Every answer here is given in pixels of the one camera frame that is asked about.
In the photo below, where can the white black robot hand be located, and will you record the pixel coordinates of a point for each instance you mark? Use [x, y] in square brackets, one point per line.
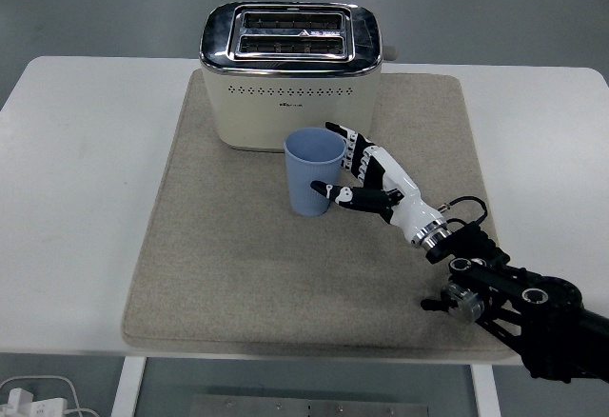
[409, 203]

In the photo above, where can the blue ribbed water cup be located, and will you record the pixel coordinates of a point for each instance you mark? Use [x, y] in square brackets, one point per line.
[304, 188]

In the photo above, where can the cream chrome two-slot toaster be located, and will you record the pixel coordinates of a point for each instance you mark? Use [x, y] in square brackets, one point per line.
[290, 103]

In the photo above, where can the beige fabric table mat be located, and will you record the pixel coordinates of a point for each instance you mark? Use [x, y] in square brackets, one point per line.
[238, 269]

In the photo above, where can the white table leg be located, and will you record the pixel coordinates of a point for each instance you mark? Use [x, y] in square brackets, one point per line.
[486, 393]
[127, 388]

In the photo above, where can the grey metal plate with screws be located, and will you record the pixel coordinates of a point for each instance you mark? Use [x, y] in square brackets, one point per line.
[309, 407]

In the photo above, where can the white power strip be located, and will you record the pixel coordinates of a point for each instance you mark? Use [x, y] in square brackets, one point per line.
[40, 407]

